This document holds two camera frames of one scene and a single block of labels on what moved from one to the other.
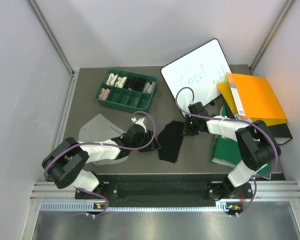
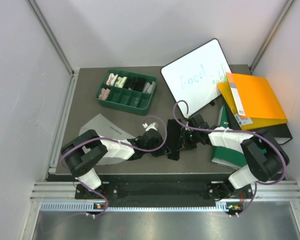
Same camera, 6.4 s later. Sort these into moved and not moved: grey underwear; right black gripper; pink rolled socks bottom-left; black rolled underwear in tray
Moved: right black gripper
Not moved: grey underwear; pink rolled socks bottom-left; black rolled underwear in tray
